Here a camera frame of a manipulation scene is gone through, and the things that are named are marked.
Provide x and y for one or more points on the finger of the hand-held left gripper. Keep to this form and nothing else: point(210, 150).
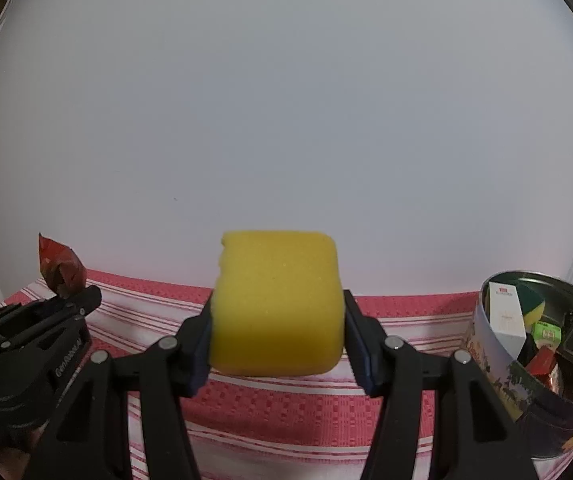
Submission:
point(41, 317)

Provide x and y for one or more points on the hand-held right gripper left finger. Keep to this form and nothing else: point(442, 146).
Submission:
point(199, 370)

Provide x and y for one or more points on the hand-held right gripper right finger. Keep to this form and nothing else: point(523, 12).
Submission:
point(361, 355)

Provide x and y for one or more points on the red candy wrapper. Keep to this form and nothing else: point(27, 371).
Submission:
point(59, 265)

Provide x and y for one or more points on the yellow green scouring sponge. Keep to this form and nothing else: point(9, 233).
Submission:
point(276, 305)
point(531, 310)

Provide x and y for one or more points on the white textured box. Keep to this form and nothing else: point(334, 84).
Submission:
point(506, 320)

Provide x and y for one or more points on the green tissue pack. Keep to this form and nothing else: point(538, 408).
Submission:
point(546, 334)

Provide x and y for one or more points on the round metal cookie tin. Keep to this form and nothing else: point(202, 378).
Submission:
point(541, 420)

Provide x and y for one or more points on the red white striped cloth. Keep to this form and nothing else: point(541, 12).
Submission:
point(291, 420)

